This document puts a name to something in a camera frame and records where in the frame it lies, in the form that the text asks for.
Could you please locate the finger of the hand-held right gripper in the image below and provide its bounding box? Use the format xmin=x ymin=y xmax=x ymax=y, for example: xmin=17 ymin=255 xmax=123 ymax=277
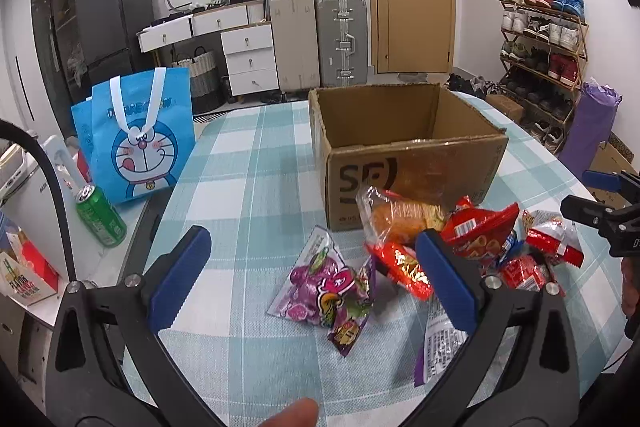
xmin=560 ymin=196 xmax=621 ymax=234
xmin=582 ymin=171 xmax=640 ymax=204

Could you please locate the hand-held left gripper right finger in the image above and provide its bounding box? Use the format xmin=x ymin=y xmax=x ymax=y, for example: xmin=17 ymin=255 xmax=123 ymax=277
xmin=410 ymin=229 xmax=586 ymax=427

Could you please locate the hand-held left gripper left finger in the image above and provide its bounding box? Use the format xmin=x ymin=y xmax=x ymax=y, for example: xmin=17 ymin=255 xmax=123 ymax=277
xmin=47 ymin=224 xmax=221 ymax=427

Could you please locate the red white snack packet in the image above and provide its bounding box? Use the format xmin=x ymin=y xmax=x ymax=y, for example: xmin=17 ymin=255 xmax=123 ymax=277
xmin=522 ymin=209 xmax=585 ymax=269

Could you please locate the shiny red snack packet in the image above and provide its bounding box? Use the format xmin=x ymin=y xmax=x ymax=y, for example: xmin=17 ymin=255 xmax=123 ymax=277
xmin=365 ymin=241 xmax=434 ymax=303

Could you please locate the large red snack packet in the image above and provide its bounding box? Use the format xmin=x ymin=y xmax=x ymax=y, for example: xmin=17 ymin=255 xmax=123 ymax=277
xmin=440 ymin=197 xmax=521 ymax=269

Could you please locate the purple packet with white label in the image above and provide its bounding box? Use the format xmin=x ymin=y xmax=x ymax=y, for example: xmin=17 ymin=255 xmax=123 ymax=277
xmin=415 ymin=302 xmax=472 ymax=388

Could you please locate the clear orange cracker packet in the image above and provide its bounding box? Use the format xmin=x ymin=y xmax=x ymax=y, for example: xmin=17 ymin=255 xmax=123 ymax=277
xmin=356 ymin=187 xmax=449 ymax=249

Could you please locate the small red snack packet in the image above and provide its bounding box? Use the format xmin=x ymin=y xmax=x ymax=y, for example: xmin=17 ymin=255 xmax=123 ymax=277
xmin=500 ymin=254 xmax=554 ymax=294

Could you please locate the purple green candy packet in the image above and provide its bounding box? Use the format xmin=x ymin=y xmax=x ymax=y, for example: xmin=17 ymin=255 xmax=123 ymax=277
xmin=327 ymin=257 xmax=377 ymax=358

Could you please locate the brown cardboard box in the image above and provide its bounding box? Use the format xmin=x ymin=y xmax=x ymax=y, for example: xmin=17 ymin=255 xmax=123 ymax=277
xmin=308 ymin=83 xmax=510 ymax=233

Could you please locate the purple grape candy packet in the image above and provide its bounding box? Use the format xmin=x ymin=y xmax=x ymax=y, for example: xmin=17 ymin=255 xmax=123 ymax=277
xmin=266 ymin=225 xmax=362 ymax=328

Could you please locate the person's right hand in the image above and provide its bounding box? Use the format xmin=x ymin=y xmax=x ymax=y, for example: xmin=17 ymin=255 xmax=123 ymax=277
xmin=621 ymin=257 xmax=640 ymax=322

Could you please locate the person's left hand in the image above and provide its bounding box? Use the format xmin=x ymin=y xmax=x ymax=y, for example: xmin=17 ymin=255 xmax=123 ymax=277
xmin=267 ymin=398 xmax=320 ymax=427

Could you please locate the large printed cardboard box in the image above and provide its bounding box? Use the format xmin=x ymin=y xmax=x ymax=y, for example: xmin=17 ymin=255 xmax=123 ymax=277
xmin=590 ymin=142 xmax=640 ymax=208

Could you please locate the purple rolled mat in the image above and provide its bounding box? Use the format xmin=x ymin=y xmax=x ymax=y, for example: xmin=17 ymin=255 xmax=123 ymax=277
xmin=557 ymin=79 xmax=623 ymax=172

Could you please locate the green soda can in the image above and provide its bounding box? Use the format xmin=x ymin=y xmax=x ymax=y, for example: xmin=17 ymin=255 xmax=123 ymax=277
xmin=75 ymin=185 xmax=128 ymax=248

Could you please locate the small cardboard box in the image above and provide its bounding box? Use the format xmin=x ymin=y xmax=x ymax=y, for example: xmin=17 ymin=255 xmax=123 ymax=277
xmin=485 ymin=94 xmax=525 ymax=122

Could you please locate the wooden shoe rack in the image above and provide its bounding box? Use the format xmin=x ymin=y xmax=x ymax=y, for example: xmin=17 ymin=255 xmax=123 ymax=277
xmin=500 ymin=2 xmax=589 ymax=142

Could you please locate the white side table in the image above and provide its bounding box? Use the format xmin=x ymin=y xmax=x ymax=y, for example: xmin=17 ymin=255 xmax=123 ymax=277
xmin=0 ymin=134 xmax=166 ymax=338

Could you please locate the blue cartoon tote bag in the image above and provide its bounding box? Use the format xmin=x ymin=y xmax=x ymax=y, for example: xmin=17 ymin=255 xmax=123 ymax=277
xmin=70 ymin=67 xmax=197 ymax=206

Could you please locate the printed paper food box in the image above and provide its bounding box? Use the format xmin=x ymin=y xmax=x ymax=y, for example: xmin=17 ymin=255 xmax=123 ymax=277
xmin=0 ymin=227 xmax=61 ymax=308

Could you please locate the shoe rack with shoes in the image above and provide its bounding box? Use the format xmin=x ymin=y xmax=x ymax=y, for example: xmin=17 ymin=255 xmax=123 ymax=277
xmin=495 ymin=0 xmax=588 ymax=152

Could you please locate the pile of floor shoes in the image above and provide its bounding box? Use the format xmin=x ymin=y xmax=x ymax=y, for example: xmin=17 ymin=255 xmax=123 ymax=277
xmin=445 ymin=73 xmax=501 ymax=98

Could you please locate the striped rug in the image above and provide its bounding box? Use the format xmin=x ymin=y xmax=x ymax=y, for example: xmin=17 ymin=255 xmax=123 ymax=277
xmin=192 ymin=99 xmax=281 ymax=124

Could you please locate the woven laundry basket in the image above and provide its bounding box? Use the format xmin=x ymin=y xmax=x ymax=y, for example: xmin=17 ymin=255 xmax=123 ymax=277
xmin=172 ymin=47 xmax=223 ymax=115

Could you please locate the white drawer desk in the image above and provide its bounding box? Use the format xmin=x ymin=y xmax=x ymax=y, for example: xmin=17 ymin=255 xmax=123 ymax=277
xmin=137 ymin=2 xmax=279 ymax=96

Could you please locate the silver suitcase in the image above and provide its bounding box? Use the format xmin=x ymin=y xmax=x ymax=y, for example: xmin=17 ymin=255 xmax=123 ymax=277
xmin=315 ymin=0 xmax=368 ymax=88

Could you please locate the beige suitcase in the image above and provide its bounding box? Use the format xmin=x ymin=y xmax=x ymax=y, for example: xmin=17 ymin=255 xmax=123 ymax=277
xmin=268 ymin=0 xmax=321 ymax=94

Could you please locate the dark grey refrigerator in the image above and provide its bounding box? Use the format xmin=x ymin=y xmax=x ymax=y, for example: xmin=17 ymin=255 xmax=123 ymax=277
xmin=74 ymin=0 xmax=156 ymax=80

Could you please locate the dark glass cabinet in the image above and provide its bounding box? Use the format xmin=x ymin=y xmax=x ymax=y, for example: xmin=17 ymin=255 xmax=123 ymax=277
xmin=30 ymin=0 xmax=108 ymax=138

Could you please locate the black cable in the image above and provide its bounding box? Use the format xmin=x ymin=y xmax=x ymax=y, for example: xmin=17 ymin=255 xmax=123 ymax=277
xmin=0 ymin=119 xmax=77 ymax=289

